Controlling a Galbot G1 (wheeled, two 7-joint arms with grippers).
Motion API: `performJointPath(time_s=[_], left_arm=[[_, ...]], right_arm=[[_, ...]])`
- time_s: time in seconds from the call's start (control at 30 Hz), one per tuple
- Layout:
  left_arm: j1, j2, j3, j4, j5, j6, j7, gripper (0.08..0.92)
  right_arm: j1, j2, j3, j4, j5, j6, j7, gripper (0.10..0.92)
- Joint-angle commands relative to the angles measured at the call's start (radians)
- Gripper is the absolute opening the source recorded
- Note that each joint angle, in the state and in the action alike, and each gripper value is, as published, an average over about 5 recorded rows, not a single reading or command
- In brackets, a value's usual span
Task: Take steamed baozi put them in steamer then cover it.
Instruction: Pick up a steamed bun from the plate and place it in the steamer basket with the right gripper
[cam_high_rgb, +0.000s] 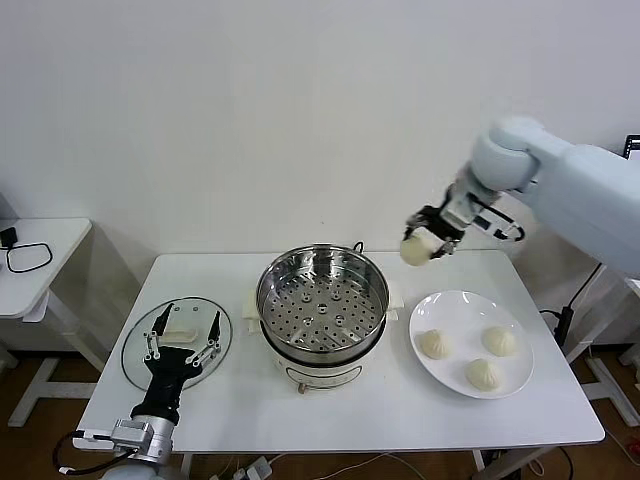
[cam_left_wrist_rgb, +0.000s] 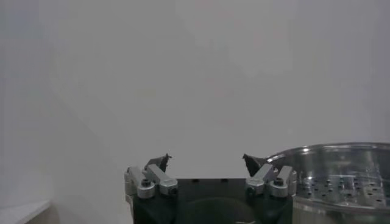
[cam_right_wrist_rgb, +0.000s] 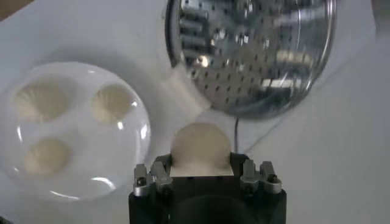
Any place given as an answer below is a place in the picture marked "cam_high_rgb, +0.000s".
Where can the perforated steel steamer basket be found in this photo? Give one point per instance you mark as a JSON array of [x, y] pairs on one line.
[[325, 307]]

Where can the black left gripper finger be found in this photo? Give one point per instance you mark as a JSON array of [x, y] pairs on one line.
[[161, 327], [215, 332]]

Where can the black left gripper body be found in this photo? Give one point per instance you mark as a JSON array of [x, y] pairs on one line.
[[165, 370]]

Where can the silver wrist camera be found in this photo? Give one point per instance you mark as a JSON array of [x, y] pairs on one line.
[[131, 434], [462, 210]]

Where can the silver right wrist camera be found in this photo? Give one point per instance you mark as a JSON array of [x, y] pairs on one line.
[[462, 210]]

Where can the white table leg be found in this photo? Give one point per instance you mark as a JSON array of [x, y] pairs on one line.
[[479, 460], [187, 467]]

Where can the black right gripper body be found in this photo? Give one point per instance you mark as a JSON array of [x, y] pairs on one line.
[[440, 225]]

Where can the white electric cooker pot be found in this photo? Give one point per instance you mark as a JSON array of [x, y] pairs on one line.
[[320, 375]]

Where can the white side desk with label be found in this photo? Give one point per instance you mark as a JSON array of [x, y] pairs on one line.
[[607, 390]]

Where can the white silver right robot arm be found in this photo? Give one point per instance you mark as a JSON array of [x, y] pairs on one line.
[[575, 190]]

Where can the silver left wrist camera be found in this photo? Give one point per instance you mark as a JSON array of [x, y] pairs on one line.
[[131, 434]]

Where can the white floor power strip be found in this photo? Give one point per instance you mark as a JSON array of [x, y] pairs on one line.
[[257, 470]]

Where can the small black adapter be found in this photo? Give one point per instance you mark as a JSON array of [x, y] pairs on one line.
[[10, 237]]

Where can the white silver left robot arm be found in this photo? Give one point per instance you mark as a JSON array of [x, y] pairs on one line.
[[160, 440]]

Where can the open dark laptop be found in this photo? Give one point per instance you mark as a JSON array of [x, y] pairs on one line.
[[634, 147]]

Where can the round white plate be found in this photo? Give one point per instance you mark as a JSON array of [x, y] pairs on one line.
[[465, 310]]

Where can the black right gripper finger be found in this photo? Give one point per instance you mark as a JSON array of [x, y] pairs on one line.
[[419, 221], [446, 248]]

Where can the black hanging power adapter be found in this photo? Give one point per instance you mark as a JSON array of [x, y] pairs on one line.
[[566, 322]]

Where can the white steamed baozi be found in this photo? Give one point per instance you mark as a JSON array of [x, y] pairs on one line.
[[415, 252], [500, 341], [435, 345], [482, 375]]

